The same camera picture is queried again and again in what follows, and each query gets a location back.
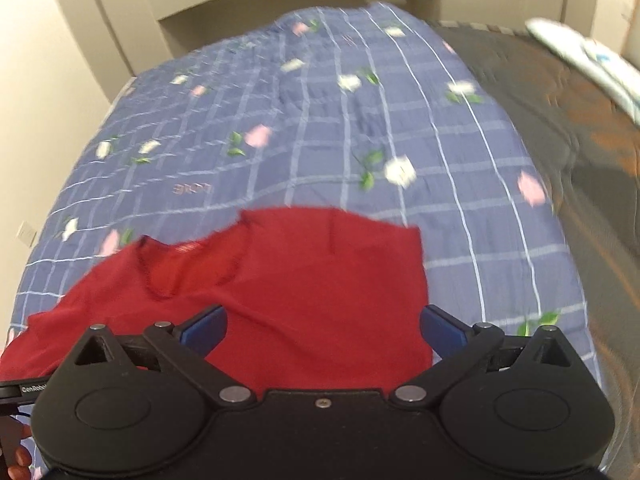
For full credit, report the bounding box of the person's left hand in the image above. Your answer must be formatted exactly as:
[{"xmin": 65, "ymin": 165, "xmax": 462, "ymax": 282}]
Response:
[{"xmin": 10, "ymin": 422, "xmax": 45, "ymax": 480}]

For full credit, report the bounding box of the white wall socket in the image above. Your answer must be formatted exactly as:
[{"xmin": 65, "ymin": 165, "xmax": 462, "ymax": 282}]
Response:
[{"xmin": 16, "ymin": 220, "xmax": 39, "ymax": 247}]

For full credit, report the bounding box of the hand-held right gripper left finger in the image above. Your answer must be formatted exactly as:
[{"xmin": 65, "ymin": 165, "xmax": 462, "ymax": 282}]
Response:
[{"xmin": 54, "ymin": 303, "xmax": 257, "ymax": 409}]

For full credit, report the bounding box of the beige headboard shelf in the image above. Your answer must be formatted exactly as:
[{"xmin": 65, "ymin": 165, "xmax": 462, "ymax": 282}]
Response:
[{"xmin": 45, "ymin": 0, "xmax": 447, "ymax": 82}]

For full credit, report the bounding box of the white patterned pillow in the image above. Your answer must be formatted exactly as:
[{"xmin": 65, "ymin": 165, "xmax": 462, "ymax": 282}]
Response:
[{"xmin": 525, "ymin": 17, "xmax": 640, "ymax": 127}]

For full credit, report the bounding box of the red shirt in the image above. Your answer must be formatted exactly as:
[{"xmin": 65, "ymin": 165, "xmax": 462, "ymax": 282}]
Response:
[{"xmin": 0, "ymin": 206, "xmax": 434, "ymax": 397}]

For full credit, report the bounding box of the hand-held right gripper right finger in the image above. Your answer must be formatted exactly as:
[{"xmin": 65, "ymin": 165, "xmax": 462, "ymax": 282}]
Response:
[{"xmin": 390, "ymin": 304, "xmax": 587, "ymax": 408}]

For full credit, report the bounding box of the blue plaid floral blanket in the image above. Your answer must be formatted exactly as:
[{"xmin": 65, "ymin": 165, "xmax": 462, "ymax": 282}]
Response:
[{"xmin": 14, "ymin": 2, "xmax": 602, "ymax": 480}]

